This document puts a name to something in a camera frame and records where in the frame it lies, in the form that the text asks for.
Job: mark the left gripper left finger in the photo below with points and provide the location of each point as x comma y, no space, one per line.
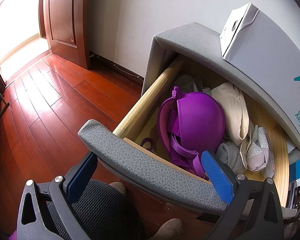
34,220

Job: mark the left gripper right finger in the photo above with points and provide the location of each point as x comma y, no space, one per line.
265,218

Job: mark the grey front wooden drawer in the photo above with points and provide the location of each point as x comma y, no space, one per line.
133,150

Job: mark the grey honeycomb pattern underwear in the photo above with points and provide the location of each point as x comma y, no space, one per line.
259,155

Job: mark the left foot grey sock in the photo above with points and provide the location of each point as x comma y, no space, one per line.
119,187

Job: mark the foot grey sock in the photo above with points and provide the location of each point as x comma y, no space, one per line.
119,187
169,230

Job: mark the blue box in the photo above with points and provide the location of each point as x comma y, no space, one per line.
294,173

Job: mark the grey folded garment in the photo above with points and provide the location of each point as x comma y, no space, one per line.
228,153

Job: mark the beige bra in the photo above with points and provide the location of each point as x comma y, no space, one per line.
238,125

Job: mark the right foot grey sock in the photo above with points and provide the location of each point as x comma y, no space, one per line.
169,230

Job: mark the purple padded bra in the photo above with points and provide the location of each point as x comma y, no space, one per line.
189,124

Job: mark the white XINCCI shoe box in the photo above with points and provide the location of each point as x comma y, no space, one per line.
257,46

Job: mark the grey nightstand cabinet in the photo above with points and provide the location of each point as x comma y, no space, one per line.
201,44

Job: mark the brown wooden door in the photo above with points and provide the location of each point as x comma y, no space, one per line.
66,29

